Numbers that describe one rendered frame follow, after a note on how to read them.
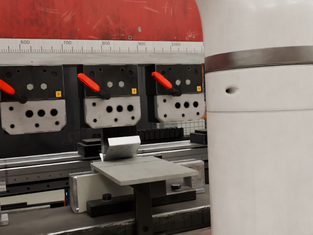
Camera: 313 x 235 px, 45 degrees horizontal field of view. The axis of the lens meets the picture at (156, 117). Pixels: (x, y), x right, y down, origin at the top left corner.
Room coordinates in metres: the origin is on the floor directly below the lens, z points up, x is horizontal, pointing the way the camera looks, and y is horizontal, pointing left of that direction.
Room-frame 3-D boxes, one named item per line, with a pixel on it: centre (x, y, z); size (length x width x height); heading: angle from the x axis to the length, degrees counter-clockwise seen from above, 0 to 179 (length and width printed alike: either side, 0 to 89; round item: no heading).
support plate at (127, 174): (0.91, 0.05, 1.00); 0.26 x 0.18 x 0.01; 23
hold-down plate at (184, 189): (1.01, 0.05, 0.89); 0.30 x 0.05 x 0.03; 113
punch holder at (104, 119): (1.03, 0.13, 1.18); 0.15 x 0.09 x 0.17; 113
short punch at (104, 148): (1.04, 0.11, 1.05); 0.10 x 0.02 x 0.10; 113
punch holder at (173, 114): (1.11, -0.06, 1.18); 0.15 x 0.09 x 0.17; 113
